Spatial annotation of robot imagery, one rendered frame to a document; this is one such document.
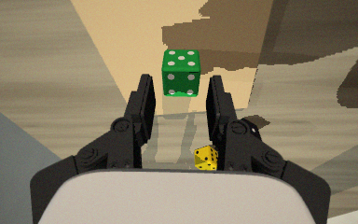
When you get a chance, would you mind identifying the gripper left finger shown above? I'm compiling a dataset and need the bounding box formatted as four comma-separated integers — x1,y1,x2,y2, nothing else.
30,74,156,224

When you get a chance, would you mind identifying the green die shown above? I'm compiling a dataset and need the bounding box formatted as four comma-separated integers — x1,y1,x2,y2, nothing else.
161,49,201,97

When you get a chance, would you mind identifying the yellow die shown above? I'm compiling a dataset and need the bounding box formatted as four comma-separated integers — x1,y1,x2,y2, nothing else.
194,146,218,170

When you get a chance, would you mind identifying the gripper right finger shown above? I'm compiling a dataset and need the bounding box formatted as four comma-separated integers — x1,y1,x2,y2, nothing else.
206,75,331,224

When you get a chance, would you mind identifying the tan flat mat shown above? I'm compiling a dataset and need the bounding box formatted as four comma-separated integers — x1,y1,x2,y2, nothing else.
71,0,273,115

